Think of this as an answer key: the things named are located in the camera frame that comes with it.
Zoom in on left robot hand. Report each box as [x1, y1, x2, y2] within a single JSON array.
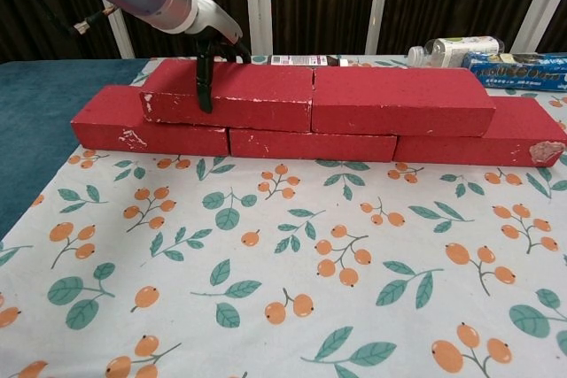
[[183, 0, 252, 114]]

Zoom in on red foam brick worn edges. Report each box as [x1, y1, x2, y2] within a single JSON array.
[[139, 58, 316, 134]]

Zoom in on brown medicine bottle white cap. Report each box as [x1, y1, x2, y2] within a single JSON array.
[[268, 54, 349, 68]]

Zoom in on red foam brick white scratches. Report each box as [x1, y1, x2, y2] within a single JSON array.
[[70, 84, 231, 157]]

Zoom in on teal blue table cover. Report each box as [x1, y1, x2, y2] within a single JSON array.
[[0, 58, 151, 242]]

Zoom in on clear plastic bottle printed label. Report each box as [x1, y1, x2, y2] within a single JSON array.
[[407, 35, 506, 72]]

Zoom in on floral orange fruit tablecloth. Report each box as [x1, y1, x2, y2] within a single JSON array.
[[0, 54, 567, 378]]

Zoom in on red foam brick chipped corner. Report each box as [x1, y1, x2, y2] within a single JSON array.
[[392, 96, 567, 169]]

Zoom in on blue snack package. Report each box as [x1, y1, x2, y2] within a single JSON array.
[[459, 50, 567, 93]]

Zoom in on black wire with white connector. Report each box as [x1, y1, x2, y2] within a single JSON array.
[[46, 2, 120, 38]]

